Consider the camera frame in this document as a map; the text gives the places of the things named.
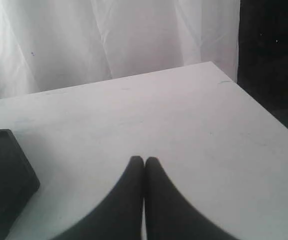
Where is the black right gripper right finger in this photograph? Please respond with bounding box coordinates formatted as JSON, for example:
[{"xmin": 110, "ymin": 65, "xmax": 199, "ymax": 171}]
[{"xmin": 145, "ymin": 157, "xmax": 230, "ymax": 240}]

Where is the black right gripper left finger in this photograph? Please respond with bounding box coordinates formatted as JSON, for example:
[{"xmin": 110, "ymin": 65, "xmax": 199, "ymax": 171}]
[{"xmin": 54, "ymin": 156, "xmax": 144, "ymax": 240}]

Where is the black metal rack stand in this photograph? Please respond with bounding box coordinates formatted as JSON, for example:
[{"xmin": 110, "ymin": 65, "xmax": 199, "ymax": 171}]
[{"xmin": 0, "ymin": 129, "xmax": 40, "ymax": 240}]

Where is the white backdrop curtain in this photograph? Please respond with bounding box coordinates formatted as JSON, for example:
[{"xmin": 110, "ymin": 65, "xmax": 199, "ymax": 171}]
[{"xmin": 0, "ymin": 0, "xmax": 240, "ymax": 98}]

